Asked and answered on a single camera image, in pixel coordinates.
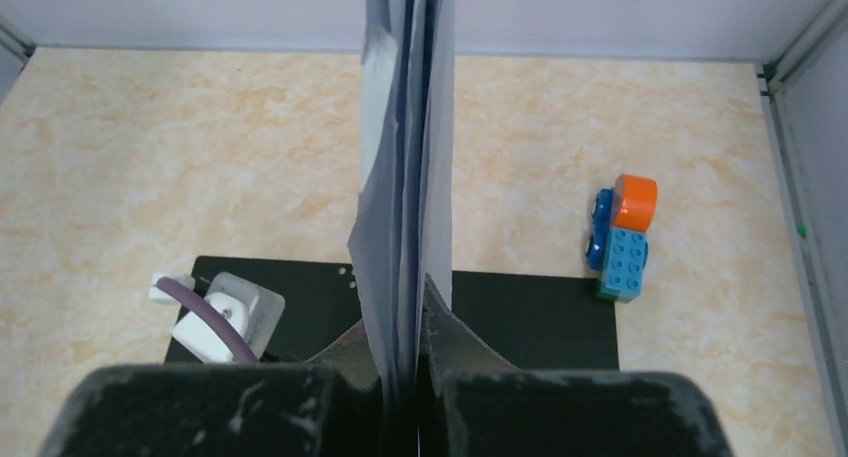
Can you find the aluminium frame rail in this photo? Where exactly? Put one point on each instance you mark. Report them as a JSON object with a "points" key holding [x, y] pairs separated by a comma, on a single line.
{"points": [[805, 90]]}

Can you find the colourful toy block stack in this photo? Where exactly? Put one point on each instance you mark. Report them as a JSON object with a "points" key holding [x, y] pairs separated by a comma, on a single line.
{"points": [[617, 246]]}

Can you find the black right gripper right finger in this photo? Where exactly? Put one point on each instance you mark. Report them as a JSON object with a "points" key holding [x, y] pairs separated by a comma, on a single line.
{"points": [[474, 402]]}

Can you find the teal folder black inside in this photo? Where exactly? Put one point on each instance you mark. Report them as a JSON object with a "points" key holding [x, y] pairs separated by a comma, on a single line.
{"points": [[535, 322]]}

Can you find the white printed paper stack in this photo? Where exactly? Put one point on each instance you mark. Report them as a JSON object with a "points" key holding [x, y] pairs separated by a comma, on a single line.
{"points": [[402, 235]]}

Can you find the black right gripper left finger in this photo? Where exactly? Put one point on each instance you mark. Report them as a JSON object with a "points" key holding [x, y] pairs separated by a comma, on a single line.
{"points": [[327, 406]]}

